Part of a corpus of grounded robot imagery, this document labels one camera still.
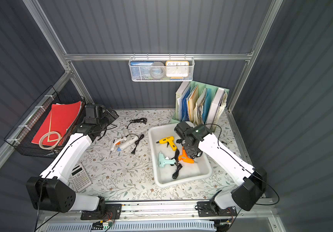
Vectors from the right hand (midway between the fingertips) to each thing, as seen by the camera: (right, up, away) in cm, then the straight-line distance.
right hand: (198, 148), depth 76 cm
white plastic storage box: (-14, -13, +12) cm, 23 cm away
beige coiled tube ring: (-76, +6, -8) cm, 77 cm away
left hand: (-50, +18, +5) cm, 53 cm away
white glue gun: (-46, +1, +21) cm, 51 cm away
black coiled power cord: (-37, +16, +36) cm, 54 cm away
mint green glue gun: (-20, -10, +13) cm, 26 cm away
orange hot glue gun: (-5, -9, +15) cm, 18 cm away
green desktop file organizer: (+5, +26, +18) cm, 32 cm away
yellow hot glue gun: (-16, +2, +23) cm, 28 cm away
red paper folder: (-73, +16, -2) cm, 74 cm away
